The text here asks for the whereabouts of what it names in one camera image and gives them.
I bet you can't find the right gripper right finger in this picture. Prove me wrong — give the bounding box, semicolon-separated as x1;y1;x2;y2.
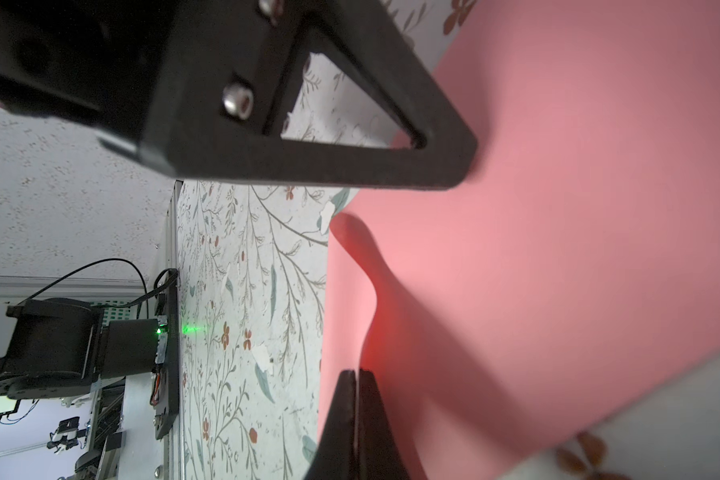
356;369;410;480

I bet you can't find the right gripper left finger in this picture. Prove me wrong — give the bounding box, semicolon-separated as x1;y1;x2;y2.
305;370;357;480

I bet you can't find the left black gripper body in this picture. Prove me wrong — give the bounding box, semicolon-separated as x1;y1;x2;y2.
0;1;179;156

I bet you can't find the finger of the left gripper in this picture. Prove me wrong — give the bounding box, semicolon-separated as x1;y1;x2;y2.
97;1;477;189

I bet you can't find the pink square paper sheet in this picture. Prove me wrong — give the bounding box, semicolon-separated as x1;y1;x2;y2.
318;1;720;479

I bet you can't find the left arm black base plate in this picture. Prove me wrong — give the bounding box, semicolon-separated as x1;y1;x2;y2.
154;268;181;440

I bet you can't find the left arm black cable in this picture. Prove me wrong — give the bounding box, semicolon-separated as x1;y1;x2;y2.
17;257;178;310

